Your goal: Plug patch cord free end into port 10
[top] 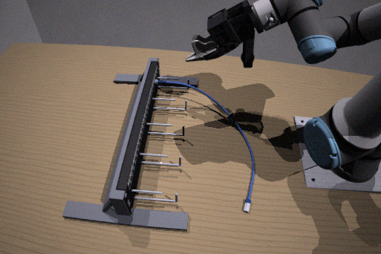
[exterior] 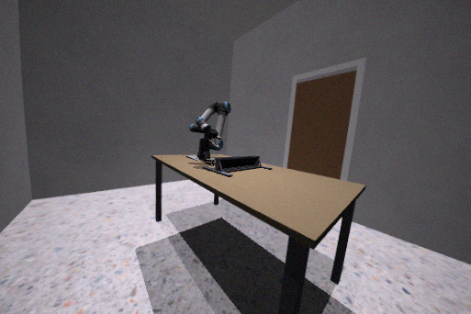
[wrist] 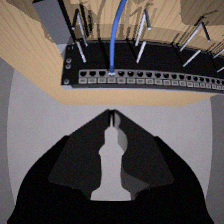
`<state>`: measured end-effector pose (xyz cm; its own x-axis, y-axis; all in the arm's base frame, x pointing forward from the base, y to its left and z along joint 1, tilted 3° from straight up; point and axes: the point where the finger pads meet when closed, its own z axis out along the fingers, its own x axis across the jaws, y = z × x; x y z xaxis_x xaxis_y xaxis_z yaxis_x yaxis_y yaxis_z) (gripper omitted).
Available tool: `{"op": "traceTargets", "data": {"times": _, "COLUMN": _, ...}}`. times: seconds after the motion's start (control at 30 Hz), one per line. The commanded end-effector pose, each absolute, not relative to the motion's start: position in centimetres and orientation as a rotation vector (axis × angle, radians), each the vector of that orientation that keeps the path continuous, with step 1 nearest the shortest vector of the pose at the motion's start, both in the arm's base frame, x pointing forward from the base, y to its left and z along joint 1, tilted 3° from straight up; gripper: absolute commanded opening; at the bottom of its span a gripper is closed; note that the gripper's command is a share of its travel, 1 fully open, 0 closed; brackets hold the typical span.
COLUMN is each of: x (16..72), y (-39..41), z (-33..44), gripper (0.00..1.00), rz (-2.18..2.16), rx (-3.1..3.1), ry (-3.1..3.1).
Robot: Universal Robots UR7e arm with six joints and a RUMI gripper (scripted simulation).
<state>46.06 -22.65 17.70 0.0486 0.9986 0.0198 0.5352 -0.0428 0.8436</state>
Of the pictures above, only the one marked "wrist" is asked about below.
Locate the grey network port rack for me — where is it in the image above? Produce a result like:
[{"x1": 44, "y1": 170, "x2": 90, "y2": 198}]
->
[{"x1": 32, "y1": 0, "x2": 224, "y2": 95}]

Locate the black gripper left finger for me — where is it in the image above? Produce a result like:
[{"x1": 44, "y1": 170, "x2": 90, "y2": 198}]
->
[{"x1": 7, "y1": 109, "x2": 112, "y2": 224}]

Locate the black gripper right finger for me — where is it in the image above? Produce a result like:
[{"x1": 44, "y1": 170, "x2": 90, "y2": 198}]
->
[{"x1": 112, "y1": 109, "x2": 214, "y2": 224}]

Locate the blue network cable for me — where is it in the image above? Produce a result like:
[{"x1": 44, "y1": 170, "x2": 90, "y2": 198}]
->
[{"x1": 110, "y1": 0, "x2": 127, "y2": 69}]

